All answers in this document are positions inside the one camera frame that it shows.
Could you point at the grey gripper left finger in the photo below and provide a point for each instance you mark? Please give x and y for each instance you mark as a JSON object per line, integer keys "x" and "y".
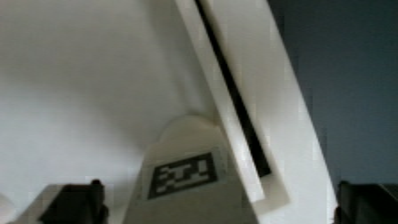
{"x": 70, "y": 204}

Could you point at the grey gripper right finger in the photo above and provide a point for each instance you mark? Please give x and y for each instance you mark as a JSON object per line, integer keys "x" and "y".
{"x": 366, "y": 204}

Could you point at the white table leg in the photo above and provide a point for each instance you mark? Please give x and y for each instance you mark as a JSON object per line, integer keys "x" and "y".
{"x": 189, "y": 190}

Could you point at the white square table top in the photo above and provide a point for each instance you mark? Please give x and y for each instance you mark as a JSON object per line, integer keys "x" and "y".
{"x": 109, "y": 70}

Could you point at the white right fence bar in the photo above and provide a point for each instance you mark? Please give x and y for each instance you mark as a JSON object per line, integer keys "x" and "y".
{"x": 299, "y": 198}

